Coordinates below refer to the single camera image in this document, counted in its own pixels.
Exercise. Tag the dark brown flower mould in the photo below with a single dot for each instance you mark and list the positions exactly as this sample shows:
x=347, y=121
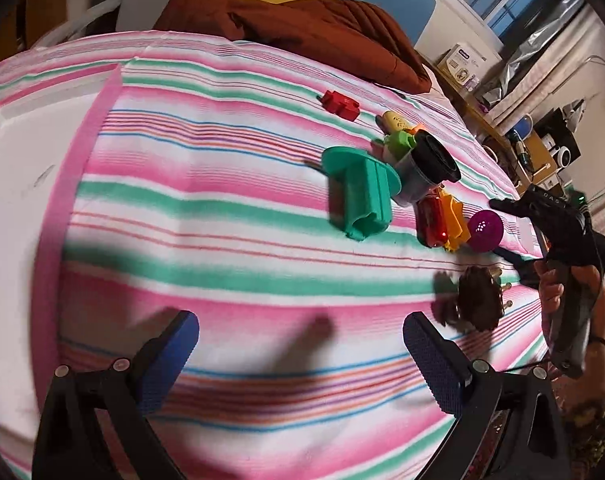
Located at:
x=474, y=302

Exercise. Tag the dark red plastic cylinder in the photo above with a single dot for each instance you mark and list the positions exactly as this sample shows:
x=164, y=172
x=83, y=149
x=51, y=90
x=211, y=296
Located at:
x=431, y=224

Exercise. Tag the person's right hand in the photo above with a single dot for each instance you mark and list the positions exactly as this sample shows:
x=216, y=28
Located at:
x=592, y=383

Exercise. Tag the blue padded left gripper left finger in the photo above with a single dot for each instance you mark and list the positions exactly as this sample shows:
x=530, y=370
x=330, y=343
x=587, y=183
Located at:
x=160, y=361

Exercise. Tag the small red plastic block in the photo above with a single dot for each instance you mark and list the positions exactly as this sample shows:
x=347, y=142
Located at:
x=338, y=104

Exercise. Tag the rust brown blanket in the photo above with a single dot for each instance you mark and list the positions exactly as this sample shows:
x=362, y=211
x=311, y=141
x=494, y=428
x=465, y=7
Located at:
x=354, y=36

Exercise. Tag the beige curtain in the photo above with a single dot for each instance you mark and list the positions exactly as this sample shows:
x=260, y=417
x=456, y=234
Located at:
x=540, y=63

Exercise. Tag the wooden desk with clutter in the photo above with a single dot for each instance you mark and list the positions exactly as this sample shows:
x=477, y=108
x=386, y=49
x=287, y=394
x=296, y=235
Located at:
x=525, y=162

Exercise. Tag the purple perforated plastic mould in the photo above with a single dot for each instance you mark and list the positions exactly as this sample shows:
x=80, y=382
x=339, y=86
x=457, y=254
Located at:
x=486, y=229

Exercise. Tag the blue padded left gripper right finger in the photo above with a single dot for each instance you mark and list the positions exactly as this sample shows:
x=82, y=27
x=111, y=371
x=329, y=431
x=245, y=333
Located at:
x=443, y=365

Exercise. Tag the clear cup with black lid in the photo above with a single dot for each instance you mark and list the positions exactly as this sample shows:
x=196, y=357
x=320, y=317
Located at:
x=424, y=168

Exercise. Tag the white tray with pink rim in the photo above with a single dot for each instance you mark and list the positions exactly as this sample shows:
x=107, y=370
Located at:
x=37, y=127

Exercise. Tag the green plastic flanged mould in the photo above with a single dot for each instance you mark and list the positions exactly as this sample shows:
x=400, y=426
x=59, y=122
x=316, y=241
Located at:
x=368, y=187

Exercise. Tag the pink striped tablecloth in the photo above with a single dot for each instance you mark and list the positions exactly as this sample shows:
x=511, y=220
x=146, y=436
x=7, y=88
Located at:
x=195, y=184

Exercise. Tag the white cardboard box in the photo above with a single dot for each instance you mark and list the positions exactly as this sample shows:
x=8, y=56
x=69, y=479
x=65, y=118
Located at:
x=464, y=66

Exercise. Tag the yellow-green toy piece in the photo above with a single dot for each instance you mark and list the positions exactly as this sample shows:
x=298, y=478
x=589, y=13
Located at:
x=399, y=135

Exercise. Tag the orange plastic mould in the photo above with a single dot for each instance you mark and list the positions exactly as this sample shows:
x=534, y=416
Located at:
x=458, y=232

